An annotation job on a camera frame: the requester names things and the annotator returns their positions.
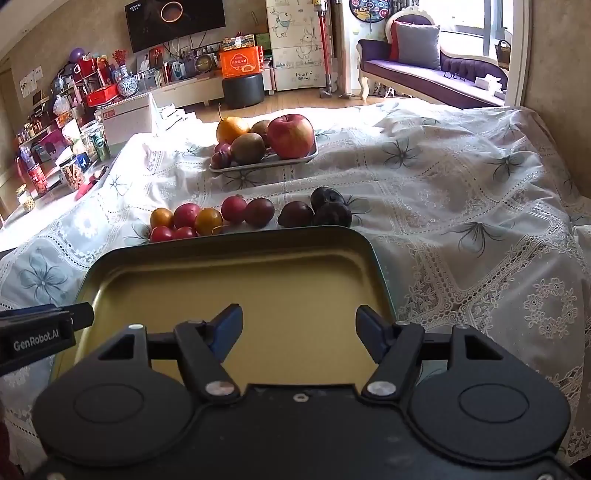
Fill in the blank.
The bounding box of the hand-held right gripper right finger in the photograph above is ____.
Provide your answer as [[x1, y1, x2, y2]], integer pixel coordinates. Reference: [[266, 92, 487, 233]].
[[355, 304, 504, 401]]

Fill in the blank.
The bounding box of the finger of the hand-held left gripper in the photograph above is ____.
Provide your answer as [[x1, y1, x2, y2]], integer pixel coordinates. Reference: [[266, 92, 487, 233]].
[[0, 302, 95, 331]]

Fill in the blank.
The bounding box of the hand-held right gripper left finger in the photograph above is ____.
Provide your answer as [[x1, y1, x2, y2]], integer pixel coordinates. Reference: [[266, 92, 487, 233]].
[[98, 303, 244, 401]]

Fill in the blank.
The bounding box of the reddish purple plum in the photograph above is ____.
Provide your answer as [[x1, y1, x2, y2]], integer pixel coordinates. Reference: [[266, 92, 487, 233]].
[[244, 198, 276, 228]]

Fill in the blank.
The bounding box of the white side table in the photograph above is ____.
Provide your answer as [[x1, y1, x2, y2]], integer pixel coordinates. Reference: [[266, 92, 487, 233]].
[[0, 148, 139, 234]]

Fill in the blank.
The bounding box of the dark purple plum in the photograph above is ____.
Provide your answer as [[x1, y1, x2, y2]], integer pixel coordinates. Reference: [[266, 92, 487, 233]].
[[310, 186, 346, 211], [312, 202, 353, 229], [277, 200, 315, 228]]

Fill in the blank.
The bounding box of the red plastic plate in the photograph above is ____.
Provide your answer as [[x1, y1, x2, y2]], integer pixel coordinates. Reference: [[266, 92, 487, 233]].
[[75, 166, 110, 200]]

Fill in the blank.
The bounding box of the white lace floral tablecloth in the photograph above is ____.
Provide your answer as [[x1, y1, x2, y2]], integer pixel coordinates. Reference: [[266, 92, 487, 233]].
[[0, 99, 591, 467]]

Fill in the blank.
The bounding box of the biscuit stick jar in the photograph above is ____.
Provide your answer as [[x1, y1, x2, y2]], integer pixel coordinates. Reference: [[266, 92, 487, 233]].
[[59, 157, 86, 193]]

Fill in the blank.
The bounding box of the red can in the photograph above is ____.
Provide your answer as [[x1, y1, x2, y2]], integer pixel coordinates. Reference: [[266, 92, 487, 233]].
[[28, 164, 49, 195]]

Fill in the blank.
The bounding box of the white rectangular fruit plate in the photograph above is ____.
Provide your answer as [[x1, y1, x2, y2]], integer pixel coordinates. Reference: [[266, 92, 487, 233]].
[[209, 141, 319, 174]]

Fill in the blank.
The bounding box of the green drink can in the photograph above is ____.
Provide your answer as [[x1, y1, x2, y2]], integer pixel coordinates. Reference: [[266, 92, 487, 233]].
[[92, 129, 112, 162]]

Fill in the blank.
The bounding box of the large glass jar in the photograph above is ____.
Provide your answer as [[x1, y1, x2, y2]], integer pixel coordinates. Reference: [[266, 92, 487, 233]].
[[79, 122, 100, 163]]

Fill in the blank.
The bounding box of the brown kiwi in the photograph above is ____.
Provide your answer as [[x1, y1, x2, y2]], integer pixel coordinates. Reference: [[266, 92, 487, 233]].
[[230, 132, 267, 165], [250, 119, 273, 147]]

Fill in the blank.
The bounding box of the large orange with stem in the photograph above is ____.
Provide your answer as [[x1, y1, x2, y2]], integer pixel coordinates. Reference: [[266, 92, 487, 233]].
[[216, 104, 251, 145]]

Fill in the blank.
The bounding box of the large red apple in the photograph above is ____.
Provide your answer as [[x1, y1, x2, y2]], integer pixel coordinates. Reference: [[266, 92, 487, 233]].
[[267, 113, 316, 160]]

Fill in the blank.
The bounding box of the flat red box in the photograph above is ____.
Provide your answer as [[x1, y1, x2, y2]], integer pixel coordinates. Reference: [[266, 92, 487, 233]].
[[88, 85, 119, 108]]

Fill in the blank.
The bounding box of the black round ottoman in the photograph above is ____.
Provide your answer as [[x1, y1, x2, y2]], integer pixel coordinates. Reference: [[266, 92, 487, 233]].
[[222, 73, 265, 110]]

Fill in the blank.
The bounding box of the blue and white vase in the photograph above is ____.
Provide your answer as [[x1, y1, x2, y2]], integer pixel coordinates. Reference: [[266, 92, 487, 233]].
[[116, 65, 140, 98]]

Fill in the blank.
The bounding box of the white television stand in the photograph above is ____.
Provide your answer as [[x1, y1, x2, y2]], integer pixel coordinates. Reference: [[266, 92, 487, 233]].
[[139, 71, 227, 110]]

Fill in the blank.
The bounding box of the purple chaise sofa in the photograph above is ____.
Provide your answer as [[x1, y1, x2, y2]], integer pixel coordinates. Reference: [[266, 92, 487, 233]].
[[357, 8, 509, 110]]

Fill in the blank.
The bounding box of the orange gift box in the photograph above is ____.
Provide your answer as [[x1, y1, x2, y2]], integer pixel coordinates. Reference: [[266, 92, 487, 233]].
[[218, 45, 264, 80]]

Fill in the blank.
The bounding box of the red stick vacuum cleaner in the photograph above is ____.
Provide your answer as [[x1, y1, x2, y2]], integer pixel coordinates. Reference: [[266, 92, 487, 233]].
[[311, 0, 345, 100]]

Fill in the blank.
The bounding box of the grey cushion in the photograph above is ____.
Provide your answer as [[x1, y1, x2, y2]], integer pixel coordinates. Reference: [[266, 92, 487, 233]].
[[396, 22, 441, 71]]

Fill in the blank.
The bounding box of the white cartoon printed cabinet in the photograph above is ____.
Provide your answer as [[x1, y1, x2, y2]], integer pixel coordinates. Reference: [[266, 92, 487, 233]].
[[265, 0, 327, 91]]

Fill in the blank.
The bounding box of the red cushion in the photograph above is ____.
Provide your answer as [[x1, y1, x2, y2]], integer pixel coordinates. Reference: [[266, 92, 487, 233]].
[[389, 20, 403, 63]]

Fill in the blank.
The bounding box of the round dartboard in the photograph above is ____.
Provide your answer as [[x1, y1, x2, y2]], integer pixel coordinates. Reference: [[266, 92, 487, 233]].
[[349, 0, 393, 23]]

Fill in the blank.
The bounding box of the wall television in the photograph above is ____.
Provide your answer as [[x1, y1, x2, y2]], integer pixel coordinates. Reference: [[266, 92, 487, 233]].
[[124, 0, 227, 54]]

